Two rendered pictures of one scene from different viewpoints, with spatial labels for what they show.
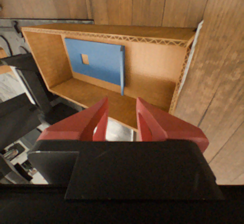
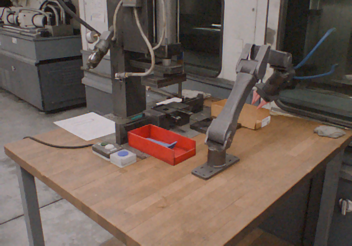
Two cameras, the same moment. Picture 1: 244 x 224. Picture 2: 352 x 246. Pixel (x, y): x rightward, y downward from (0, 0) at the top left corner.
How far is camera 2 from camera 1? 1.61 m
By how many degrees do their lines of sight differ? 85
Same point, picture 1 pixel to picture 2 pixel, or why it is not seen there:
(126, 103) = (241, 120)
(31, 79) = (197, 101)
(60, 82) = (212, 109)
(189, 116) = (259, 131)
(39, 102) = (188, 103)
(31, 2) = not seen: hidden behind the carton
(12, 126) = (136, 88)
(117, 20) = not seen: hidden behind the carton
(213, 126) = (266, 134)
